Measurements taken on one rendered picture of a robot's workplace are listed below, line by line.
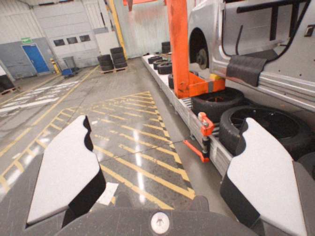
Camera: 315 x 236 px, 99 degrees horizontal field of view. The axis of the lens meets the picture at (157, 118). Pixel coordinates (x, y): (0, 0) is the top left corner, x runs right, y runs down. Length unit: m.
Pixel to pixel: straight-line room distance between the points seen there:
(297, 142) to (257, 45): 1.31
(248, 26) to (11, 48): 14.14
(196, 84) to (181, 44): 0.53
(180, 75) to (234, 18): 0.86
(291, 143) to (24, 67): 14.66
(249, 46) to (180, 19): 0.95
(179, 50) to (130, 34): 10.63
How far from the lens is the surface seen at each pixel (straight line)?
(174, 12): 1.72
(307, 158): 1.29
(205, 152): 1.54
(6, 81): 9.96
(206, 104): 1.76
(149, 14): 12.48
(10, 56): 14.77
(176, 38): 1.72
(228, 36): 2.07
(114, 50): 7.58
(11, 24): 14.27
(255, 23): 2.28
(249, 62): 1.57
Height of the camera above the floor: 1.30
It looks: 31 degrees down
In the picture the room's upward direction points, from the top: 10 degrees counter-clockwise
